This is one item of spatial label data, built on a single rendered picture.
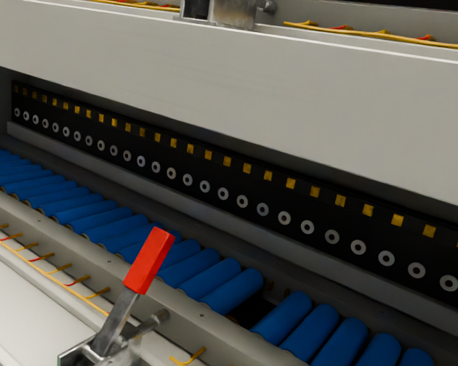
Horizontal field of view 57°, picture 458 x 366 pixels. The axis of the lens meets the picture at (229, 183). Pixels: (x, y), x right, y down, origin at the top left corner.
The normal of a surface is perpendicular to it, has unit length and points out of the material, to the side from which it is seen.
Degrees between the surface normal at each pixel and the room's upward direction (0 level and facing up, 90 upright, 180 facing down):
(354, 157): 108
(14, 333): 18
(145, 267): 72
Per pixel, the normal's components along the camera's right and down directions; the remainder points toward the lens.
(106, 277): -0.56, 0.18
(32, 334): 0.15, -0.94
